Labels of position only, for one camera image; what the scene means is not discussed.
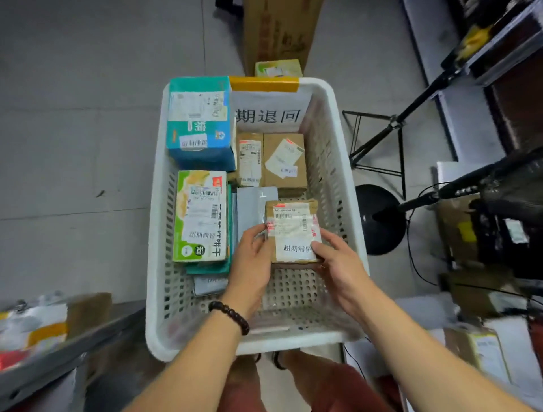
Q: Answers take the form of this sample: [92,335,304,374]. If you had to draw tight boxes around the small yellowish box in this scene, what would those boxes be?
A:
[443,327,510,383]

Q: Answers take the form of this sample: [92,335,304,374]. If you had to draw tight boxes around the brown box labelled 0227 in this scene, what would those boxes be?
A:
[262,132,308,198]

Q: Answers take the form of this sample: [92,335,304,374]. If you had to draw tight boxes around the white paper sign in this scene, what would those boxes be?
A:
[231,91,313,133]

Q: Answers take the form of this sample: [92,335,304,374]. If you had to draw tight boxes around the person's left hand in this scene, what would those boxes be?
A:
[222,224,277,317]

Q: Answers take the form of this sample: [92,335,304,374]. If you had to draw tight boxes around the yellow tape piece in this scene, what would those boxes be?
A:
[229,76,301,93]

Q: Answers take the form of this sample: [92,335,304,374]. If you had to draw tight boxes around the olive brown box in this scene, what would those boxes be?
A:
[439,197,480,266]

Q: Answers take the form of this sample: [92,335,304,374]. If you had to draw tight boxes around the small green and white box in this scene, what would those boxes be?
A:
[254,59,303,79]

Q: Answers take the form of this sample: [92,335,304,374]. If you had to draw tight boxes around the taped brown parcel long label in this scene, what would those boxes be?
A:
[235,132,265,188]

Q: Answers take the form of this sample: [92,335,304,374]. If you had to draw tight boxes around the tall printed floor carton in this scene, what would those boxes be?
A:
[242,0,325,77]

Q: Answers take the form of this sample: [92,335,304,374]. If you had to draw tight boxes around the person's right forearm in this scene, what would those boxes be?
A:
[352,293,531,412]

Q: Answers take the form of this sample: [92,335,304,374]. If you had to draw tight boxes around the dark bead bracelet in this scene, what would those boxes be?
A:
[208,300,251,337]

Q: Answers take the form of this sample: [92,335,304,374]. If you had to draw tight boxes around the person's left forearm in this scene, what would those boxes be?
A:
[123,312,245,412]

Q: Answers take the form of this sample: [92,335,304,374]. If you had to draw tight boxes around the black floor object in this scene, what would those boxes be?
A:
[214,0,245,18]

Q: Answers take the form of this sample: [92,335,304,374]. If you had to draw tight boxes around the teal box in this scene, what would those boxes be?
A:
[184,182,234,276]

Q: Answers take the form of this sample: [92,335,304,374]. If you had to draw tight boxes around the white storage rack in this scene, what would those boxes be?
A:
[400,0,543,162]

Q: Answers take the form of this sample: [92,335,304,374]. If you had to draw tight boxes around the person's red trouser leg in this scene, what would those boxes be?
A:
[296,364,382,412]
[218,377,268,412]

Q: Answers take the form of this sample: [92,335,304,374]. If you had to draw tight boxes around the black machine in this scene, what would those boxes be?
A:
[471,199,543,277]

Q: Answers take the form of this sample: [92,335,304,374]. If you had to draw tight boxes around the red plastic tray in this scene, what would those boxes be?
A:
[0,350,26,370]

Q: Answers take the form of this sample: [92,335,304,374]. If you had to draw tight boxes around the open brown cardboard box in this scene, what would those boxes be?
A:
[67,293,113,338]

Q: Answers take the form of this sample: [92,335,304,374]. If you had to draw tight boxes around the person's right hand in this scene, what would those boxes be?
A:
[311,228,374,323]

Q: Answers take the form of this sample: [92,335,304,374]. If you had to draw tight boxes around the black standing fan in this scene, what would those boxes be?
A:
[355,146,543,255]

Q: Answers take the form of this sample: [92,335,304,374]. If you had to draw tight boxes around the grey white box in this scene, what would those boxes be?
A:
[236,186,279,245]

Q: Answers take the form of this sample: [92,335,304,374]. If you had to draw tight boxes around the blue cardboard box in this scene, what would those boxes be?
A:
[166,76,237,172]

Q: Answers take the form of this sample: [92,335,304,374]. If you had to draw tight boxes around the white flat board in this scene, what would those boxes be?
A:
[343,335,404,383]

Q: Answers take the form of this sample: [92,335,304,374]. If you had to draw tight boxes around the white plastic basket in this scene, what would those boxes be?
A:
[145,76,370,362]

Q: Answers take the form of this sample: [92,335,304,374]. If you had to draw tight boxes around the grey metal rack frame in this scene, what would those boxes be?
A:
[0,299,147,412]

